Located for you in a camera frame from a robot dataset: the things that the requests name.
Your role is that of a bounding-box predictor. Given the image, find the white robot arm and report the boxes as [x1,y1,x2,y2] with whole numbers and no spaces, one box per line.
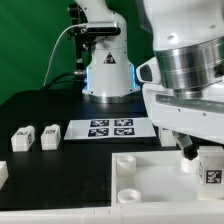
[75,0,224,159]

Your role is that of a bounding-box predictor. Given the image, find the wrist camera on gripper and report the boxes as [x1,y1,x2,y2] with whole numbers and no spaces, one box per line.
[136,57,162,86]

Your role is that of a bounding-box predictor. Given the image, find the white left obstacle block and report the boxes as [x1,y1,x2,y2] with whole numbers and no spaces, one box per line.
[0,161,8,190]

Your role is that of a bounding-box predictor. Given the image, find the black cables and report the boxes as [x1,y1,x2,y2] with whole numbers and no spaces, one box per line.
[41,70,88,92]

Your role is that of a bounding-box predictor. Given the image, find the white marker sheet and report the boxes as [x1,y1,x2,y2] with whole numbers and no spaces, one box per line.
[64,117,156,140]

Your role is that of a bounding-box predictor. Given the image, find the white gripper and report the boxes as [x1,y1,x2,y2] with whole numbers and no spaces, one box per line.
[142,83,224,160]

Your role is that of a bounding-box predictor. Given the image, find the white cable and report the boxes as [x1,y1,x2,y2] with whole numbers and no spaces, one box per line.
[42,23,88,88]

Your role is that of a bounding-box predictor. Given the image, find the white front fence bar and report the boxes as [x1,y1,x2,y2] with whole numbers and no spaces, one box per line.
[0,201,224,224]

